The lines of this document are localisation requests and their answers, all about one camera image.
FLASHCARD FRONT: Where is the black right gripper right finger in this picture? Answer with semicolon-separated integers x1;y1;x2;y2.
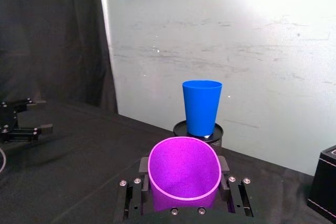
217;155;255;218

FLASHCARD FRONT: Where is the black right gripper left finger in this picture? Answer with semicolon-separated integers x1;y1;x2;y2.
118;156;151;220

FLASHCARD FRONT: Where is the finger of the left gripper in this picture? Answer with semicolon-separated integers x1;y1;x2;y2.
0;98;47;120
0;123;54;143

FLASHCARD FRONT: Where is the purple plastic cup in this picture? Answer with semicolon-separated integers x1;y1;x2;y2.
148;136;221;212

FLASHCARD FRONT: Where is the black round container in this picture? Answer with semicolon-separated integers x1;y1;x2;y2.
173;120;224;156

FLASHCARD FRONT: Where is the black table cloth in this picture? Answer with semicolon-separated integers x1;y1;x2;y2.
0;101;336;224

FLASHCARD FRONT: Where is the black curtain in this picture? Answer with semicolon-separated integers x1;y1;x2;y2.
0;0;118;116

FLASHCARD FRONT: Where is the blue plastic cup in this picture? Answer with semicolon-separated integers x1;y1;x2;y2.
182;79;223;137

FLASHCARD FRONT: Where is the black stitched leather box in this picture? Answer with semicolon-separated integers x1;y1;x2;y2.
307;145;336;224

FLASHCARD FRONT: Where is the thin white cable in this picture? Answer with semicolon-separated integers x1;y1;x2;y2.
0;147;7;175

